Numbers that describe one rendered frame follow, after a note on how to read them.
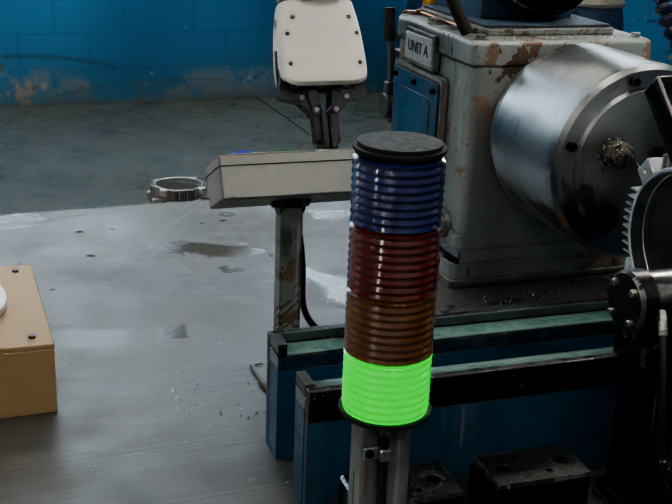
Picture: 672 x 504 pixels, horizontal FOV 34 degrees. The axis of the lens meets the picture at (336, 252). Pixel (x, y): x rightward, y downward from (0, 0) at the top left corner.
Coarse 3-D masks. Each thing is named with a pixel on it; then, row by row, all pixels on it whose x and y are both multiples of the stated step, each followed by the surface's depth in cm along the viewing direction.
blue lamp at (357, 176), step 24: (360, 168) 68; (384, 168) 67; (408, 168) 67; (432, 168) 68; (360, 192) 69; (384, 192) 68; (408, 192) 67; (432, 192) 68; (360, 216) 69; (384, 216) 68; (408, 216) 68; (432, 216) 69
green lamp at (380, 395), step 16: (352, 368) 73; (368, 368) 72; (384, 368) 71; (400, 368) 71; (416, 368) 72; (352, 384) 73; (368, 384) 72; (384, 384) 72; (400, 384) 72; (416, 384) 73; (352, 400) 73; (368, 400) 72; (384, 400) 72; (400, 400) 72; (416, 400) 73; (352, 416) 74; (368, 416) 73; (384, 416) 73; (400, 416) 73; (416, 416) 73
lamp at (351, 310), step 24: (360, 312) 71; (384, 312) 70; (408, 312) 70; (432, 312) 72; (360, 336) 71; (384, 336) 71; (408, 336) 71; (432, 336) 73; (360, 360) 72; (384, 360) 71; (408, 360) 72
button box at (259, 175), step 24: (216, 168) 120; (240, 168) 119; (264, 168) 120; (288, 168) 121; (312, 168) 122; (336, 168) 123; (216, 192) 121; (240, 192) 119; (264, 192) 120; (288, 192) 121; (312, 192) 122; (336, 192) 122
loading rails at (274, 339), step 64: (448, 320) 118; (512, 320) 120; (576, 320) 121; (320, 384) 104; (448, 384) 105; (512, 384) 107; (576, 384) 110; (320, 448) 102; (448, 448) 107; (512, 448) 110; (576, 448) 112
